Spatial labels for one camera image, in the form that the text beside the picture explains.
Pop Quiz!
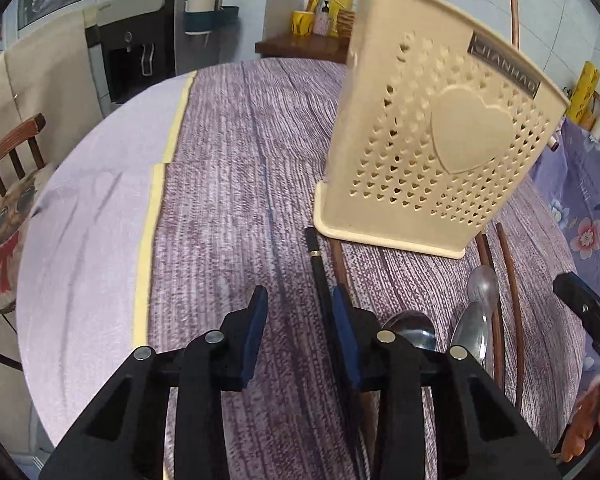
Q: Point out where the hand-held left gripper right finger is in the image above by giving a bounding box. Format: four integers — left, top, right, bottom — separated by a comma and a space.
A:
331, 284, 563, 480

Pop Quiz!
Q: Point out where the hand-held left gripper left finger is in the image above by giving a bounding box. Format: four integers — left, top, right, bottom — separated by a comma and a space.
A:
39, 284, 270, 480

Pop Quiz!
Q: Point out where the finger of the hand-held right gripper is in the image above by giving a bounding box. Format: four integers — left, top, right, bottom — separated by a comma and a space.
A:
552, 272, 600, 331

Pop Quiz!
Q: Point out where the dark steel spoon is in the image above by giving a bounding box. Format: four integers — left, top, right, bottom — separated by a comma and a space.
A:
382, 310, 438, 361

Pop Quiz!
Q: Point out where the black chopstick with gold band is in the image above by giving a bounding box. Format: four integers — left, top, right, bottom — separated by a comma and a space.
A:
305, 227, 367, 480

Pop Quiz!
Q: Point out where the shiny steel spoon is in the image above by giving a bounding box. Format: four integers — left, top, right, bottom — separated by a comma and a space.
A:
450, 302, 496, 376

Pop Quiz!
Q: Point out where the beige perforated utensil holder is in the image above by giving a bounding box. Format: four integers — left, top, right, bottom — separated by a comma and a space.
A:
314, 0, 572, 260

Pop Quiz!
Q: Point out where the orange floral cloth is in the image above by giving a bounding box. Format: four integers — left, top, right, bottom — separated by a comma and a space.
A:
560, 375, 600, 463

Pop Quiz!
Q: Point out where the purple floral cloth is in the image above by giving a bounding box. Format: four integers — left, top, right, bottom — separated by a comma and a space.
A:
529, 115, 600, 411

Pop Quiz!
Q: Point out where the lavender table cover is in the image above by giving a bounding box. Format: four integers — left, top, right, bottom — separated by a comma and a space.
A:
17, 71, 198, 463

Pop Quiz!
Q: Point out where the yellow box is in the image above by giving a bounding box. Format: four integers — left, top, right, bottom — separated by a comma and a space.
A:
566, 61, 600, 129

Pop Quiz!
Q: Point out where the dog print seat cushion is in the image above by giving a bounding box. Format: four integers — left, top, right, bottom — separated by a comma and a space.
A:
0, 164, 57, 315

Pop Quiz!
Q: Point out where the wooden side table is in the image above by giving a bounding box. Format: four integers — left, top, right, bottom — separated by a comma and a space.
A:
255, 34, 352, 64

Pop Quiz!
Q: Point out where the wooden chair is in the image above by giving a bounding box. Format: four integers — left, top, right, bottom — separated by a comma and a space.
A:
0, 112, 48, 198

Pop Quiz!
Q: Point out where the water dispenser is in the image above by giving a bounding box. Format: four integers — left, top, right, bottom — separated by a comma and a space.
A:
85, 0, 178, 116

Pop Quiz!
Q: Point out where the yellow cup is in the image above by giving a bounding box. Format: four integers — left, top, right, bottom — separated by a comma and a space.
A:
292, 10, 317, 37

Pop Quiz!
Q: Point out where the wicker basket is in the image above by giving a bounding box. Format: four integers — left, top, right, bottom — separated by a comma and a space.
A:
336, 9, 357, 39

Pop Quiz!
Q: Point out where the beige cloth cover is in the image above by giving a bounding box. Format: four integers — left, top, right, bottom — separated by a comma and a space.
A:
0, 10, 103, 171

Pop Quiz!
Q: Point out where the yellow bottle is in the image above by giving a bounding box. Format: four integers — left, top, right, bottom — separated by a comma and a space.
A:
328, 0, 357, 36

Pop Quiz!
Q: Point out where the teal wall holder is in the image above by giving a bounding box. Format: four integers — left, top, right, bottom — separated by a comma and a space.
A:
182, 6, 241, 36

